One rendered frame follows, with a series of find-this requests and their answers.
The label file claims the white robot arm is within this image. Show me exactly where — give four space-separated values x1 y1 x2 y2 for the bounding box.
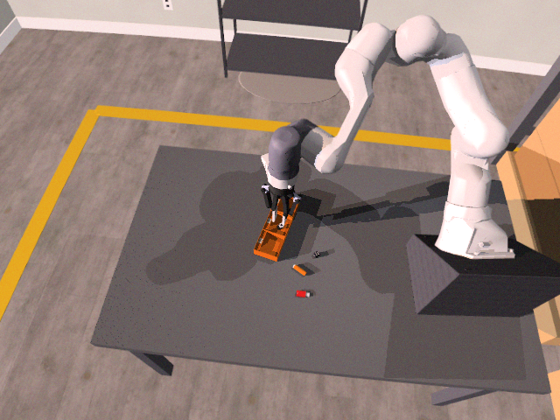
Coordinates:
262 14 515 259

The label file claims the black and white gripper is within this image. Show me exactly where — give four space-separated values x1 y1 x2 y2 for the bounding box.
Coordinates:
261 183 302 225

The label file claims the orange rack of bins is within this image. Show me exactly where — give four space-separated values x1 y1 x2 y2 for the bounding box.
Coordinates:
254 199 300 262

